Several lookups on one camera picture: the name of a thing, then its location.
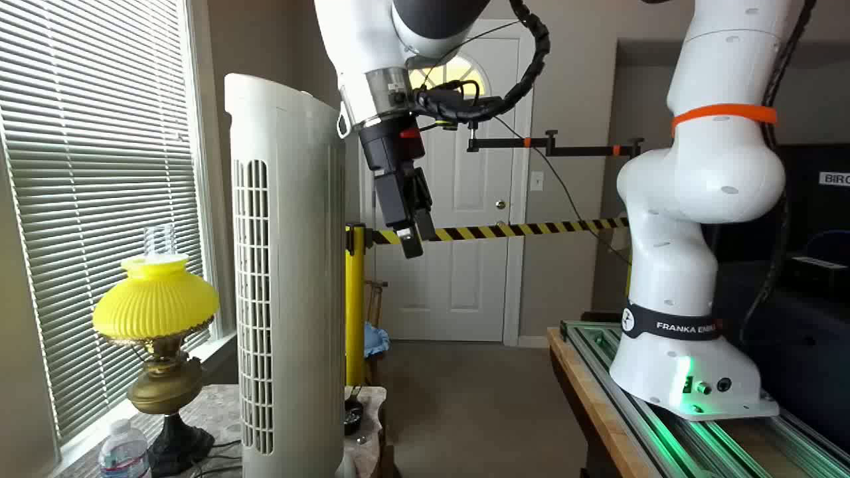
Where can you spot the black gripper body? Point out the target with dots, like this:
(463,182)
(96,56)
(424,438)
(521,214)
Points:
(391,153)

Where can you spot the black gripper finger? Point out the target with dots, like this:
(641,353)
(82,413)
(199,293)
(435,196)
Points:
(410,242)
(424,218)

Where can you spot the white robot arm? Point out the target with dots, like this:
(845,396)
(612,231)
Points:
(717,170)

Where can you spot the yellow black striped barrier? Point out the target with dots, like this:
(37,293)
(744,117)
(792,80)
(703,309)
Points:
(504,230)

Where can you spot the white panel door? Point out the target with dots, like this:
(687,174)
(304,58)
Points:
(467,291)

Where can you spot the black clamp bar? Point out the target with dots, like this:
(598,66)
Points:
(551,146)

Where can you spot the white tower fan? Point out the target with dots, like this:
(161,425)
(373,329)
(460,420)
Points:
(289,175)

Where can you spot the marble side table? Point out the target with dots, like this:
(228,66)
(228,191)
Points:
(216,409)

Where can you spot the yellow shade oil lamp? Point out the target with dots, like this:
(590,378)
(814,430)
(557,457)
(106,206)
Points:
(156,307)

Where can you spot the wooden table with rails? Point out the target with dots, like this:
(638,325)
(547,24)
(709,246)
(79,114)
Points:
(632,438)

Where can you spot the white window blinds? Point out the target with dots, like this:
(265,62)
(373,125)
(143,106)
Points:
(94,100)

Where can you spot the clear plastic water bottle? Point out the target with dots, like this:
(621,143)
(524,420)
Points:
(127,453)

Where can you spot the yellow post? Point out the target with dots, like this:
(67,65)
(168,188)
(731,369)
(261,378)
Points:
(355,303)

